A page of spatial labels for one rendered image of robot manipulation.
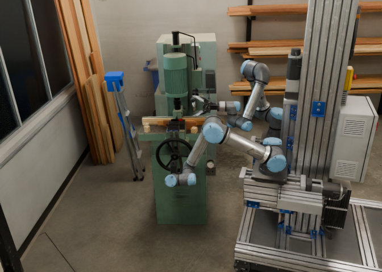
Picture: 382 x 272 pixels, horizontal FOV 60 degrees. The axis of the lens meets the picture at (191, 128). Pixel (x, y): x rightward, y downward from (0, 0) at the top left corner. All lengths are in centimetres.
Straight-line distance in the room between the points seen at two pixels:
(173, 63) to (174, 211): 128
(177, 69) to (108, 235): 154
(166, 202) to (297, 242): 109
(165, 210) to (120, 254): 51
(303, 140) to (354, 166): 35
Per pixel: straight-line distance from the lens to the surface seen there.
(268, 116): 263
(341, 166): 235
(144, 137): 261
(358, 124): 222
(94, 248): 300
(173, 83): 250
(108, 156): 403
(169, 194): 287
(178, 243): 291
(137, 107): 517
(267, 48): 441
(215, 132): 189
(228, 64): 487
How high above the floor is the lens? 204
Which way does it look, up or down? 26 degrees down
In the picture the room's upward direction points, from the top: 2 degrees counter-clockwise
